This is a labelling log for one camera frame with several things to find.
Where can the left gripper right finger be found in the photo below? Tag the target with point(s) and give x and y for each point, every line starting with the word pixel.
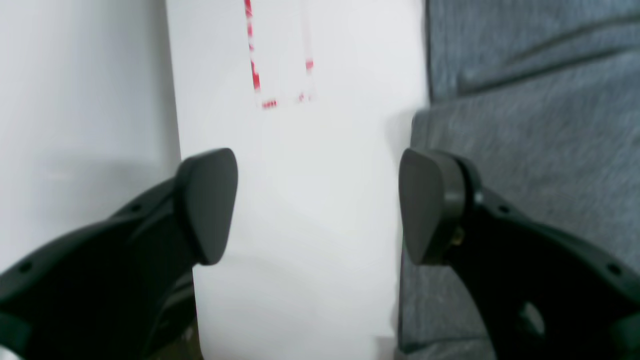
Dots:
pixel 543 294

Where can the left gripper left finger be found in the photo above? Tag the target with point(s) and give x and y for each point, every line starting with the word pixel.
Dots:
pixel 100 292

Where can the grey t-shirt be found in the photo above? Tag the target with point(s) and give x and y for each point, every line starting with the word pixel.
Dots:
pixel 542 96

